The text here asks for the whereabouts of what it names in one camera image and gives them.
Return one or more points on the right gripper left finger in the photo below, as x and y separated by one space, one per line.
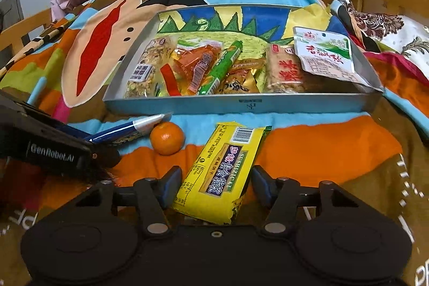
153 196

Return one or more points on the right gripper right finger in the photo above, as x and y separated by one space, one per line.
281 196

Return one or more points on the orange mandarin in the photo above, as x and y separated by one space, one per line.
167 138

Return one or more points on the yellow biscuit packet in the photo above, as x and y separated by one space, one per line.
213 189

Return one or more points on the blue white tube packet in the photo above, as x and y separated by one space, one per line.
129 131

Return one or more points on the nut bar clear packet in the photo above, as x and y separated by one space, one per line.
145 78

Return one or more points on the red rice cracker packet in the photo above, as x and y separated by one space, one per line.
284 72

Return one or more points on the gold snack packet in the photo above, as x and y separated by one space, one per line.
240 78

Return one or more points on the orange chicken snack packet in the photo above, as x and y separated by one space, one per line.
186 69

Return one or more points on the green sausage stick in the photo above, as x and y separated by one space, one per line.
220 68

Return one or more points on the white green tofu snack pack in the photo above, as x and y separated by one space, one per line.
332 55

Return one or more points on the colourful monkey bedspread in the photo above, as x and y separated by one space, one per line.
381 157

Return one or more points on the metal tray with drawing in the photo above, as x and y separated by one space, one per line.
256 26

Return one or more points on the floral satin quilt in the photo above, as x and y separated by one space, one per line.
397 32

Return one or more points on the left wooden bed rail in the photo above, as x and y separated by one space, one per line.
13 36

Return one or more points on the grey wall hatch door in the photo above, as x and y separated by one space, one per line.
11 13

